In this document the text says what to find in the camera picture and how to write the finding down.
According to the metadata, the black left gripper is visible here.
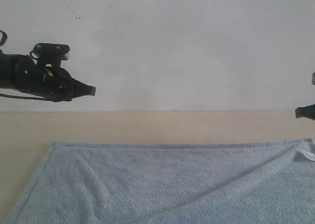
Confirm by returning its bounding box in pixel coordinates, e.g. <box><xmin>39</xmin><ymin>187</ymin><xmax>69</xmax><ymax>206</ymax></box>
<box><xmin>36</xmin><ymin>66</ymin><xmax>96</xmax><ymax>101</ymax></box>

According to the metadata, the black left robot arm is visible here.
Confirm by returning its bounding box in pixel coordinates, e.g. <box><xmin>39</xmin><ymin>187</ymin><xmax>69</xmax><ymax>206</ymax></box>
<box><xmin>0</xmin><ymin>53</ymin><xmax>96</xmax><ymax>102</ymax></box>

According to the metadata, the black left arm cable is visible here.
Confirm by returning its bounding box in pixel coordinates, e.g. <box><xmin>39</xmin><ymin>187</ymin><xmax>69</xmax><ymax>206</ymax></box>
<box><xmin>0</xmin><ymin>30</ymin><xmax>54</xmax><ymax>102</ymax></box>

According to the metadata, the light blue fluffy towel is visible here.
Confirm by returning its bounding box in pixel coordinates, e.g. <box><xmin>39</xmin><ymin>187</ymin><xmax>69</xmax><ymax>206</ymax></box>
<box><xmin>6</xmin><ymin>138</ymin><xmax>315</xmax><ymax>224</ymax></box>

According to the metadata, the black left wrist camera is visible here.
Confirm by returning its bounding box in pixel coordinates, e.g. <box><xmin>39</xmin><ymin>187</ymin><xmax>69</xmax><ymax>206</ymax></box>
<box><xmin>30</xmin><ymin>43</ymin><xmax>70</xmax><ymax>68</ymax></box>

